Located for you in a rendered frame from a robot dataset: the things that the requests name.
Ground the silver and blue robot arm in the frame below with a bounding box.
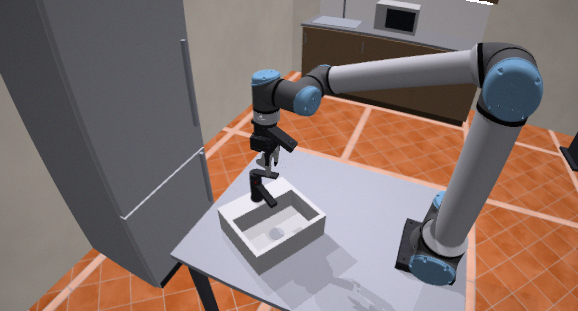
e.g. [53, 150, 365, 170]
[251, 42, 543, 286]

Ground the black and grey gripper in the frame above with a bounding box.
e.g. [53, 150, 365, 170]
[250, 119, 280, 177]

